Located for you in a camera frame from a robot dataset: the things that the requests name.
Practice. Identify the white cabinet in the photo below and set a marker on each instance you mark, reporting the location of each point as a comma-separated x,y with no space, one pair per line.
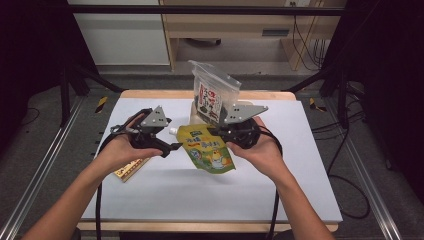
123,40

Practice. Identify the black metal stand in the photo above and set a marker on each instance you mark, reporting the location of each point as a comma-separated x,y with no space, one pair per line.
65,96
341,100

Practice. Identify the yellow patterned flat packet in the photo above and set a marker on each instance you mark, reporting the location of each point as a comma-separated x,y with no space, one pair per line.
128,170

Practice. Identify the clear bag of dried seaweed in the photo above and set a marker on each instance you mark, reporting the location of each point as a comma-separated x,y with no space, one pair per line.
213,90

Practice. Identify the person's right hand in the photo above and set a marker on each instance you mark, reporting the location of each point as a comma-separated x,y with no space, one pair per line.
263,156

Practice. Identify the aluminium floor rail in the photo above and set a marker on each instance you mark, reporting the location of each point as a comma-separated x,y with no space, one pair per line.
43,166
363,173

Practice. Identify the black horizontal bar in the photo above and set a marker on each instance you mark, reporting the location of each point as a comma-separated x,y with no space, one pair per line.
200,10

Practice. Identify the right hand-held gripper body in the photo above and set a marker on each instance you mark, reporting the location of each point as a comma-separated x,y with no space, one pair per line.
245,115

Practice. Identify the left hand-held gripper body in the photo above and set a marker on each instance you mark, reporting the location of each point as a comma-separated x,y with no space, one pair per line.
154,119

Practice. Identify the person's left hand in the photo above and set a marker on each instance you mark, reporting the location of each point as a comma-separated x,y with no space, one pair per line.
120,151

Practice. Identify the yellow spout pouch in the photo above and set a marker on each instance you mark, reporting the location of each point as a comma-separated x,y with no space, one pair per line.
206,150

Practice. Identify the wooden desk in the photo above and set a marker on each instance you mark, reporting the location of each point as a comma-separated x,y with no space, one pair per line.
233,23

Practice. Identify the dark curtain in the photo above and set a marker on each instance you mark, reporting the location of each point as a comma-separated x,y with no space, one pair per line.
386,66
30,50

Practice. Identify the yellow black tape piece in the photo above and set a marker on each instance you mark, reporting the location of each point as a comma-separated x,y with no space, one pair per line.
101,104
313,104

